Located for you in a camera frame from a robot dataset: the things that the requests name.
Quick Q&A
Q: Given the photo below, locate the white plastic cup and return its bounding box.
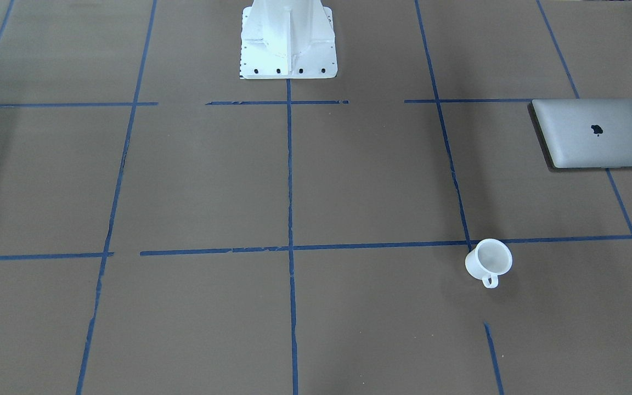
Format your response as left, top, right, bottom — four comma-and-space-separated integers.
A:
465, 239, 512, 289

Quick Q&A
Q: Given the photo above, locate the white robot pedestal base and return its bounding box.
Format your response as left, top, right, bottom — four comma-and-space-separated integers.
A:
239, 1, 338, 80

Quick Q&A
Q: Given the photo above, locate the silver closed laptop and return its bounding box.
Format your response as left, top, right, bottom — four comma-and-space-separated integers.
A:
530, 98, 632, 170

